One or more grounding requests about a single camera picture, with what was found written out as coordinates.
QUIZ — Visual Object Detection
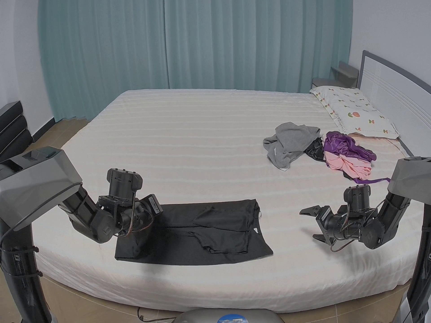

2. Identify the grey bedside table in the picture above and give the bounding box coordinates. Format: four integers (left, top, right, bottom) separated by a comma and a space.
311, 61, 359, 89

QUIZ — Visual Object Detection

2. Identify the black T-shirt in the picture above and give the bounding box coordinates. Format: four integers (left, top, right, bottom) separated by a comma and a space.
114, 199, 274, 266

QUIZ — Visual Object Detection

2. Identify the black chest of drawers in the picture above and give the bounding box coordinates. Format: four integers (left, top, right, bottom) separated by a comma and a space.
0, 101, 34, 163

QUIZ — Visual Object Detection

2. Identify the blue-green curtain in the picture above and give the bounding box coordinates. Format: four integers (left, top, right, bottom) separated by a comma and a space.
163, 0, 353, 94
38, 0, 169, 122

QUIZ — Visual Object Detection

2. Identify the grey garment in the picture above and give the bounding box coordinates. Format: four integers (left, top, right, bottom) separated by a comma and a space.
263, 122, 321, 172

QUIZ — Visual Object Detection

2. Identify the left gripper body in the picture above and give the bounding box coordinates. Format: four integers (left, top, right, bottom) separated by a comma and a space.
132, 194, 165, 233

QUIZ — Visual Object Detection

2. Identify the pink garment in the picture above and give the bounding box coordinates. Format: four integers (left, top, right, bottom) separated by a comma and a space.
324, 151, 373, 180

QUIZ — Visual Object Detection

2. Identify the white printed pillow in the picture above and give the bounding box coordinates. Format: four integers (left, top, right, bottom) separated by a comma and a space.
310, 85, 400, 139

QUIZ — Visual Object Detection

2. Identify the purple garment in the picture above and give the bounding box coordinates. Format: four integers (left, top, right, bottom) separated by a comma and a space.
323, 131, 392, 184

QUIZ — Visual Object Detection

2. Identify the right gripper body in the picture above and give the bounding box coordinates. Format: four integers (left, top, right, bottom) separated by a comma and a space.
315, 206, 348, 241

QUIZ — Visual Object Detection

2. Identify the bed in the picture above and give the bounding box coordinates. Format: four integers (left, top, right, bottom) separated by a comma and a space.
32, 50, 431, 314

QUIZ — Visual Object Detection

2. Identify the small black garment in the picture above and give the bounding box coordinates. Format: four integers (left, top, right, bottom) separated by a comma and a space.
304, 137, 327, 163

